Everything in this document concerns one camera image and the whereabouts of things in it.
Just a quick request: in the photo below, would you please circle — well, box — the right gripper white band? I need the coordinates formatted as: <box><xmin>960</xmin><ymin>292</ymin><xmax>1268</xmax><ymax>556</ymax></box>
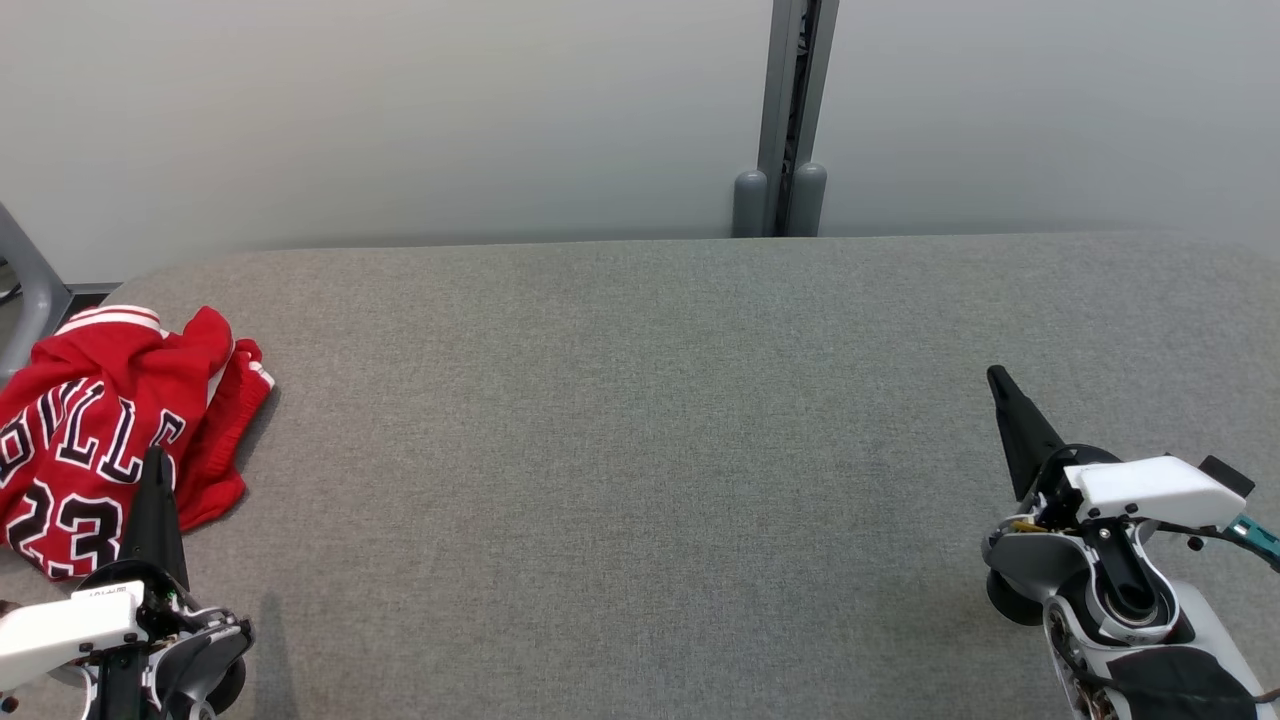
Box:
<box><xmin>987</xmin><ymin>366</ymin><xmax>1251</xmax><ymax>536</ymax></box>

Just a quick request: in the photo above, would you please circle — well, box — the grey metal frame leg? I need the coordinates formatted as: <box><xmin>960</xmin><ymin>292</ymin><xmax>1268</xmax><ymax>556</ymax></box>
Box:
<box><xmin>0</xmin><ymin>200</ymin><xmax>73</xmax><ymax>386</ymax></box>

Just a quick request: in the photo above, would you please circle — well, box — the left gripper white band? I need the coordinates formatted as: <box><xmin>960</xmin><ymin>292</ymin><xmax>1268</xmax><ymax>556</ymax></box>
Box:
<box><xmin>0</xmin><ymin>447</ymin><xmax>201</xmax><ymax>691</ymax></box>

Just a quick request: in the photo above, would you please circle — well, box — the red Bulls basketball jersey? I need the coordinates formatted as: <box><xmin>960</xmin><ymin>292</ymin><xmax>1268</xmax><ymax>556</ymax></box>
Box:
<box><xmin>0</xmin><ymin>305</ymin><xmax>276</xmax><ymax>582</ymax></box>

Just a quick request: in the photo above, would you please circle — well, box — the grey partition post with feet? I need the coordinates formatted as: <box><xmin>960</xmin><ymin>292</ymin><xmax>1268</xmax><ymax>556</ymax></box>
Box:
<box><xmin>732</xmin><ymin>0</ymin><xmax>841</xmax><ymax>239</ymax></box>

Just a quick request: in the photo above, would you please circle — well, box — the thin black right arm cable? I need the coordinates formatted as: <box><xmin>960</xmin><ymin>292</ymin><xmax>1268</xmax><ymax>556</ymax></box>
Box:
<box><xmin>1145</xmin><ymin>518</ymin><xmax>1251</xmax><ymax>549</ymax></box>

